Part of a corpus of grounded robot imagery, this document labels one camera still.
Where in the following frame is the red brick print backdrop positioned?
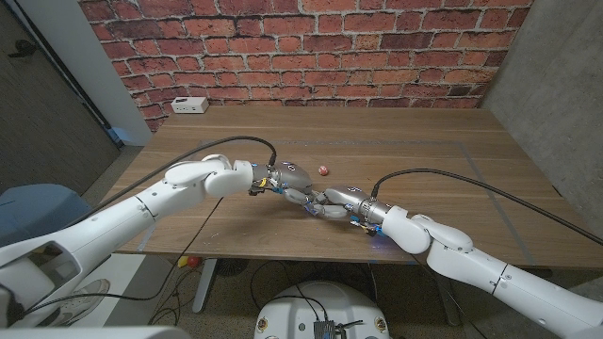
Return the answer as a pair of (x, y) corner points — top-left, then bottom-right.
(77, 0), (536, 134)

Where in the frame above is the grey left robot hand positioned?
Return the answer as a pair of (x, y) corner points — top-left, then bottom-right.
(271, 160), (322, 216)

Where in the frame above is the red yellow stop button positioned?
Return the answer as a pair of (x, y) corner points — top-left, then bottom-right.
(176, 254), (203, 270)

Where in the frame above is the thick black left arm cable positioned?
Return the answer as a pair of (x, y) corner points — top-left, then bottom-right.
(63, 135), (278, 230)

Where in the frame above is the blue grey rounded chair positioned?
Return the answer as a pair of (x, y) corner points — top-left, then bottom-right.
(0, 183), (94, 249)

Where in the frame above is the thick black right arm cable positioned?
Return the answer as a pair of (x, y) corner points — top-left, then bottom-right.
(371, 168), (603, 248)

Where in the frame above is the black round fan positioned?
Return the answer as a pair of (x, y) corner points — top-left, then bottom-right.
(215, 257), (250, 280)

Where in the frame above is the grey module on torso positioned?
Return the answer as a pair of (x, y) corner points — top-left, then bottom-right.
(312, 318), (365, 339)

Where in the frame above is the thin black cable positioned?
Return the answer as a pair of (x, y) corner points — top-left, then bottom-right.
(18, 196), (225, 327)

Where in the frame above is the grey perforated door panel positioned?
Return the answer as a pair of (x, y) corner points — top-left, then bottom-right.
(0, 0), (122, 197)

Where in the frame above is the white power strip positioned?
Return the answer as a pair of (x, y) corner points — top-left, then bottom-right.
(170, 96), (211, 115)

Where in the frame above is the white round robot torso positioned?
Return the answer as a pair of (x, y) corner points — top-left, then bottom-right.
(253, 280), (392, 339)

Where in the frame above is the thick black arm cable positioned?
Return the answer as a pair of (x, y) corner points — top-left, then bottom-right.
(63, 135), (278, 230)
(371, 168), (603, 248)

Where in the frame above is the grey table leg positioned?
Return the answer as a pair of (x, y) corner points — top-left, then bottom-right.
(435, 277), (464, 328)
(191, 257), (220, 315)

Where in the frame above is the black door handle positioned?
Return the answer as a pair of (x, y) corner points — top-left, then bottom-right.
(8, 38), (39, 59)

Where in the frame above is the black looped floor cable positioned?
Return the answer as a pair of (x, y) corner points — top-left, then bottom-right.
(248, 260), (332, 322)

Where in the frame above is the white sneaker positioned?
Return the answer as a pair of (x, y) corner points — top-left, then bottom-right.
(40, 278), (111, 328)

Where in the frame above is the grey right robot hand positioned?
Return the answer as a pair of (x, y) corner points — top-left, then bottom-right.
(311, 184), (374, 222)

